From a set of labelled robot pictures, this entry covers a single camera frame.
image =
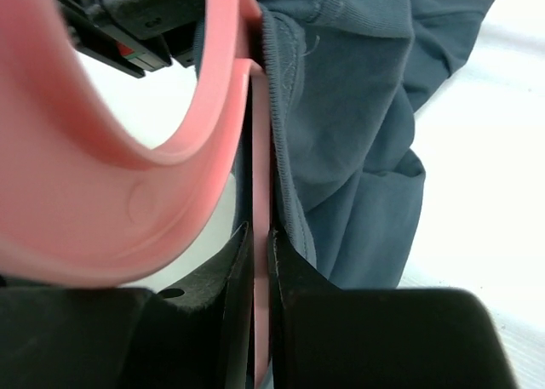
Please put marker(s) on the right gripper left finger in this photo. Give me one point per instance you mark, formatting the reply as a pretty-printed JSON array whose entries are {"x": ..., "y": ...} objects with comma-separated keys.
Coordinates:
[{"x": 194, "y": 334}]

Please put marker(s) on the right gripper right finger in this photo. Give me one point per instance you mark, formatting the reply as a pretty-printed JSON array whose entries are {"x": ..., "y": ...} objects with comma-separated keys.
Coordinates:
[{"x": 326, "y": 337}]

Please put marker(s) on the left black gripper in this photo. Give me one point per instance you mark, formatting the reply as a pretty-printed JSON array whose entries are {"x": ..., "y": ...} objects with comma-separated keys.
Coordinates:
[{"x": 133, "y": 36}]

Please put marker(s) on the pink plastic hanger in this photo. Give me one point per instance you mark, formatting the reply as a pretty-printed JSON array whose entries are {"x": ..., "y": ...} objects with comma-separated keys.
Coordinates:
[{"x": 82, "y": 202}]

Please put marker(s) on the dark teal t shirt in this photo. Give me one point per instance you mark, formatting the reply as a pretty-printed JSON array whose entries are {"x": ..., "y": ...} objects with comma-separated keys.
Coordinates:
[{"x": 346, "y": 78}]

